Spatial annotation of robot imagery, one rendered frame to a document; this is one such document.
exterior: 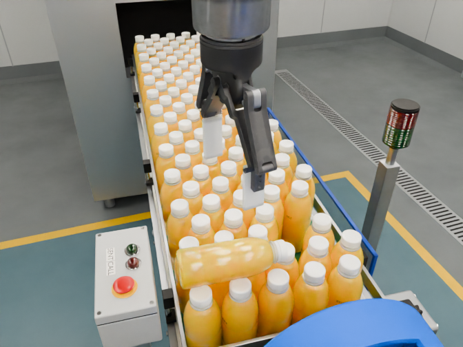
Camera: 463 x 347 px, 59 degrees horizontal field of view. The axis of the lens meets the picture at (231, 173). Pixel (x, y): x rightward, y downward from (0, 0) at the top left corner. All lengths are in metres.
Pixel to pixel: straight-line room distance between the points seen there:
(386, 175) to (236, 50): 0.68
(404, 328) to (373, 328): 0.04
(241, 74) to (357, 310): 0.32
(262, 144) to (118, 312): 0.39
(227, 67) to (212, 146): 0.19
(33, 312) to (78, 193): 0.92
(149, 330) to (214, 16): 0.53
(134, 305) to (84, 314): 1.44
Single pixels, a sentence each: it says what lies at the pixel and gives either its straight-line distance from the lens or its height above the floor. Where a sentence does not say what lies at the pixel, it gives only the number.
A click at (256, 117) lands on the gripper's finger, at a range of 0.48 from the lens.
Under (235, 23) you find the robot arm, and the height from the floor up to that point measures 1.54.
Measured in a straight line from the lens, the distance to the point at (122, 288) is 0.74.
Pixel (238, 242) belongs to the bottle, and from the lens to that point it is 0.72.
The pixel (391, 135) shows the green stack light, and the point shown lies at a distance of 1.02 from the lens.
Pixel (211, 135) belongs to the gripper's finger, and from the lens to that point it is 0.63.
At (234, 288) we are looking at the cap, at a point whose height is 1.09.
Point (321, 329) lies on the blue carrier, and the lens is 0.54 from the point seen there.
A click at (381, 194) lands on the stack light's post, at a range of 1.11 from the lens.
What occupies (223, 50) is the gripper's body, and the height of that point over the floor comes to 1.51.
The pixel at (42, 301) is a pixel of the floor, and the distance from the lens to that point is 2.29.
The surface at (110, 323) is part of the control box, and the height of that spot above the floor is 1.08.
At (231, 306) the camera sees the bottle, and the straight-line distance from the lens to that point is 0.76.
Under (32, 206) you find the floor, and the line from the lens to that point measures 2.88.
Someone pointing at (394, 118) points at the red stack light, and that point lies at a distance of 1.00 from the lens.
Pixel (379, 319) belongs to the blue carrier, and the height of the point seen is 1.23.
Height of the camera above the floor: 1.67
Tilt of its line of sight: 35 degrees down
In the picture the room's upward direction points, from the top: straight up
